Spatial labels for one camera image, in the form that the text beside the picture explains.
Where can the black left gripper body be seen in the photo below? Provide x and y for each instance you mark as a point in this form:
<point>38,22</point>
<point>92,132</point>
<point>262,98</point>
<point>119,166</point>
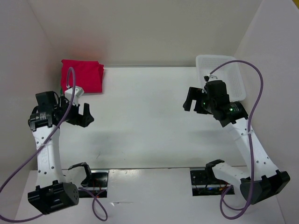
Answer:
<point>72,115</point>

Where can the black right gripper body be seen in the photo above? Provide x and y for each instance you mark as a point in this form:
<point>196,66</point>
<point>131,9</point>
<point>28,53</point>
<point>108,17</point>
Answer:
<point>207,103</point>

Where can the pink t-shirt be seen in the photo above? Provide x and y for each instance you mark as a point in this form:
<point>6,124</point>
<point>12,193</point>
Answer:
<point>89,75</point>

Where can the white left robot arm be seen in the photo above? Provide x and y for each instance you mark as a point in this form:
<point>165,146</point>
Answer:
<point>53,192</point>

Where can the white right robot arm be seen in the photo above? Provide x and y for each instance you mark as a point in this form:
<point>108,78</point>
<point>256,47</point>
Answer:
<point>263,178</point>

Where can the white plastic basket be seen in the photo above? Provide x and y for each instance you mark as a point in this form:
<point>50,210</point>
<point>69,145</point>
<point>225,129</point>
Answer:
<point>230,74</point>

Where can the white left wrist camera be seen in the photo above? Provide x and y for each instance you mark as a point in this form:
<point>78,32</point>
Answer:
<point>74,95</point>

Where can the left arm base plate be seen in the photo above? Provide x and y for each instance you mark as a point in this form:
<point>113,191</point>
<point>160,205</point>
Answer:
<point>96,183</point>

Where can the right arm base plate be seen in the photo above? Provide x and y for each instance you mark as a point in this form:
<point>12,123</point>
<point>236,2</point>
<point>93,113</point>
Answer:
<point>203,186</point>

